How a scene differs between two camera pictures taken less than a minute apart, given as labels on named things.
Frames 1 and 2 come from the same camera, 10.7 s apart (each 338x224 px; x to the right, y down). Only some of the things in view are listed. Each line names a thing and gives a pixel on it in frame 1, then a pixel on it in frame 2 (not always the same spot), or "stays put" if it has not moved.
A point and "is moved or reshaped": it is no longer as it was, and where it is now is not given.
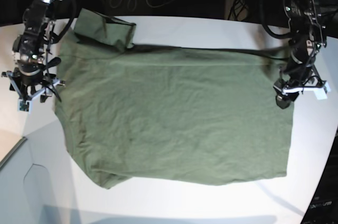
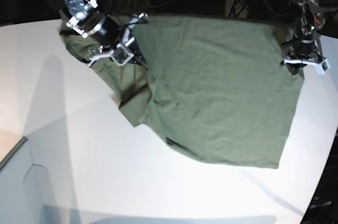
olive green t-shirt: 170,115 is moved or reshaped
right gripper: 294,79 to 296,52
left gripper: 29,76 to 127,39
